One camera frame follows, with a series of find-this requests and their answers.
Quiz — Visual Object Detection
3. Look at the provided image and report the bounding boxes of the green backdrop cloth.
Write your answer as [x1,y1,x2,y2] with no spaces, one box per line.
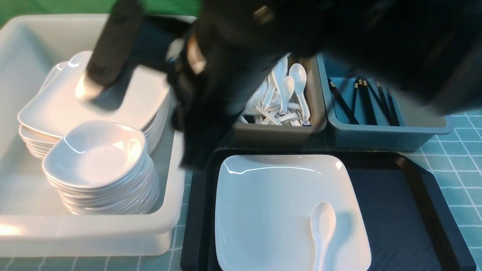
[0,0,200,26]

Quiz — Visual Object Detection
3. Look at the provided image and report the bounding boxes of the stack of white square plates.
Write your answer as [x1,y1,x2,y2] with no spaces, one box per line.
[17,51,170,158]

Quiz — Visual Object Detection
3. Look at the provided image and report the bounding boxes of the black serving tray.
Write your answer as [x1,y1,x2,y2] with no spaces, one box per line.
[180,149,476,271]

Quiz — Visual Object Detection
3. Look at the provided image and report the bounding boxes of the teal checkered tablecloth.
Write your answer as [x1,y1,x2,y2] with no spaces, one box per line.
[1,111,482,271]

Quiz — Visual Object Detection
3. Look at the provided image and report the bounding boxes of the blue-grey plastic chopstick bin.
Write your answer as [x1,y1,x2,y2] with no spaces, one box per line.
[316,55,455,152]

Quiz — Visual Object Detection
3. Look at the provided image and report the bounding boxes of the white square rice plate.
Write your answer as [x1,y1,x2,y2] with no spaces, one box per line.
[215,155,372,271]

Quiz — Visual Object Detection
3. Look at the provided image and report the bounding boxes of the large white plastic tub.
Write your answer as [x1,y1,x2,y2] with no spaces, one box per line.
[0,14,185,258]

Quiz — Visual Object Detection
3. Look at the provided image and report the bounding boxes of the black chopsticks in bin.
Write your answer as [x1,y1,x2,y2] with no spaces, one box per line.
[328,78,404,126]

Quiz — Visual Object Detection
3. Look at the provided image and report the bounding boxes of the white ceramic soup spoon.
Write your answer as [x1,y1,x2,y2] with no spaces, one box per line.
[310,202,336,271]

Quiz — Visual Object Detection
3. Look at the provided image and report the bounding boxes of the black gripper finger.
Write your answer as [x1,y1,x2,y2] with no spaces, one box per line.
[75,0,144,100]

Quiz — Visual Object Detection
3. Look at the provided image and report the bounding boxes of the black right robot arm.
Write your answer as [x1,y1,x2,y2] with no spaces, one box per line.
[75,0,482,171]

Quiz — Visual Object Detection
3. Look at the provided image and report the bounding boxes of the pile of white soup spoons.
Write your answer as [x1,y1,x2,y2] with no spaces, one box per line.
[238,54,311,126]

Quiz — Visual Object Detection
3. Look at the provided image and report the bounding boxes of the brown plastic spoon bin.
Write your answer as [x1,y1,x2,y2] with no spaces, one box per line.
[229,57,327,149]

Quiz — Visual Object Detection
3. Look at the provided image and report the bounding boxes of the stack of white small bowls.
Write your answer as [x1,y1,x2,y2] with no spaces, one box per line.
[42,121,160,215]

